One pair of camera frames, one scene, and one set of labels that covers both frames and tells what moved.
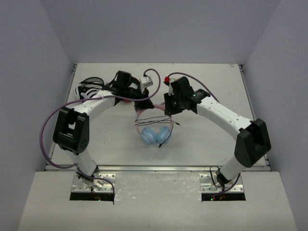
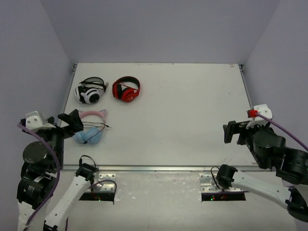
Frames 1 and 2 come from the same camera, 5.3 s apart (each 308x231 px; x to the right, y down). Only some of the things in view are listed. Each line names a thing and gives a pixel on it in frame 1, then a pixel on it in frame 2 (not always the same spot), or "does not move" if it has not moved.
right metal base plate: x=207 y=185 does not move
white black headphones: x=88 y=88 does not move
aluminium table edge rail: x=148 y=169 does not move
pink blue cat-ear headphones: x=149 y=135 to x=91 y=135
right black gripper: x=169 y=109 to x=233 y=128
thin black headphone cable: x=160 y=120 to x=104 y=125
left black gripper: x=142 y=102 to x=60 y=131
